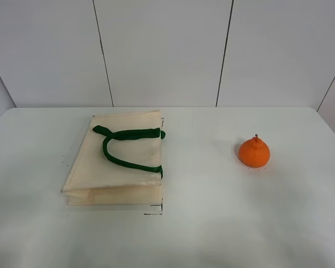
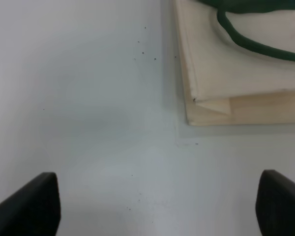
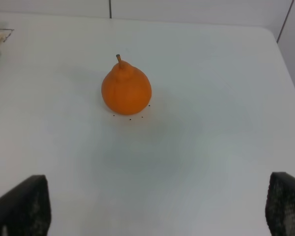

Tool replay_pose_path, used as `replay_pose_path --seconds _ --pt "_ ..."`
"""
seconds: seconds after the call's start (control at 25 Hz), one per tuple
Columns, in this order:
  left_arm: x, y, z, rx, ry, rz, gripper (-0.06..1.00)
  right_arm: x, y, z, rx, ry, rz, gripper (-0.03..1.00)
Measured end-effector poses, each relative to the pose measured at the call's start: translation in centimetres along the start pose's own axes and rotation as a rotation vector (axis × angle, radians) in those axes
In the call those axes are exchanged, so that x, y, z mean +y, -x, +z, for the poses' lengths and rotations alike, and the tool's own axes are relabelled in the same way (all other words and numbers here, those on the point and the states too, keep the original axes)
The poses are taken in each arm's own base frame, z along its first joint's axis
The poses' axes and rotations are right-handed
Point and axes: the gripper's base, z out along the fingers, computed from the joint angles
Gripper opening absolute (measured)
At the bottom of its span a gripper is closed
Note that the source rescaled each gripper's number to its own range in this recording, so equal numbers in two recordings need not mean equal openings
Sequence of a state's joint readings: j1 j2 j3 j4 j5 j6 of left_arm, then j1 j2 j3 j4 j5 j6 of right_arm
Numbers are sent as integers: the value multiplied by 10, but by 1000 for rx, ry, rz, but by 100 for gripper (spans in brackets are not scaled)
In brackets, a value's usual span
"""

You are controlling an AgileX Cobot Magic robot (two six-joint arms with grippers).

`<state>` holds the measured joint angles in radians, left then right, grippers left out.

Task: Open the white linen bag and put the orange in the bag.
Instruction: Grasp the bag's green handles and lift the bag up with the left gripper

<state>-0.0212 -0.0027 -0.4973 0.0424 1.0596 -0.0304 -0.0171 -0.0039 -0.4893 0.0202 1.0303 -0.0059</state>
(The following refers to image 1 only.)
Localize white linen bag green handles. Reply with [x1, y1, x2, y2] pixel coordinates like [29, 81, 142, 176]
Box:
[61, 110, 165, 206]

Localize orange fruit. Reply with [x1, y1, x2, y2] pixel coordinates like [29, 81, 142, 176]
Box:
[238, 135, 270, 168]

